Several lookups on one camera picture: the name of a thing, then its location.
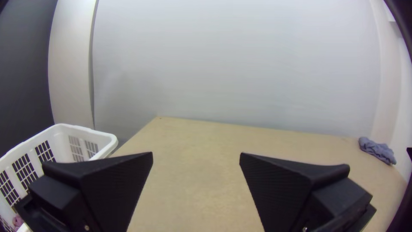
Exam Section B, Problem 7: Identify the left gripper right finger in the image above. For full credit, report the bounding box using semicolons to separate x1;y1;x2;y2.
239;152;377;232

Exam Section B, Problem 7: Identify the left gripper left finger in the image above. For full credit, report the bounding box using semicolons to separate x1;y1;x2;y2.
14;152;154;232

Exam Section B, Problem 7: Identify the blue-grey t-shirt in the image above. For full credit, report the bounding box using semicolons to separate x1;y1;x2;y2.
358;136;397;166

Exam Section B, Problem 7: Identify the white laundry basket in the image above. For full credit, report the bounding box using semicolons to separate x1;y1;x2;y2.
0;123;119;232

